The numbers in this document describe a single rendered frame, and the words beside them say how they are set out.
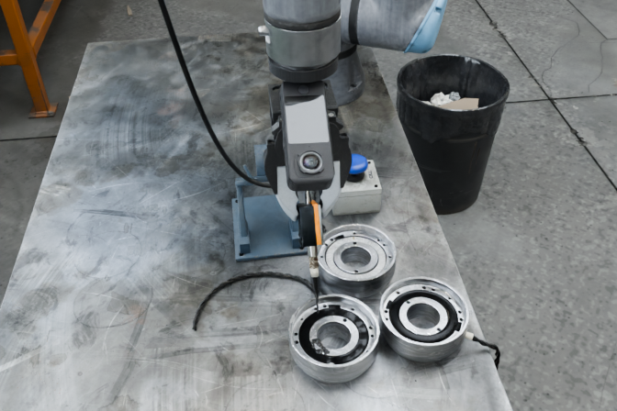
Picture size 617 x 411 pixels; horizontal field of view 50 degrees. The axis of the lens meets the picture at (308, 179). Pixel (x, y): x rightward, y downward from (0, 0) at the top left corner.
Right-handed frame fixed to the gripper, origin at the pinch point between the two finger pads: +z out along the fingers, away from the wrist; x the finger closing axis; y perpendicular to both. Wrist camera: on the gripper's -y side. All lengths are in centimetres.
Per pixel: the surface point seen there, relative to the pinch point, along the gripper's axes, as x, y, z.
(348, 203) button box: -7.4, 13.6, 10.9
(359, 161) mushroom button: -9.4, 16.5, 5.8
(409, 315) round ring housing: -11.4, -7.0, 12.0
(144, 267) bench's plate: 21.9, 7.2, 13.2
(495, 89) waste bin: -72, 111, 56
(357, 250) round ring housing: -6.9, 4.0, 11.2
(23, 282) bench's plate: 37.8, 6.8, 13.2
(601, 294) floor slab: -90, 56, 93
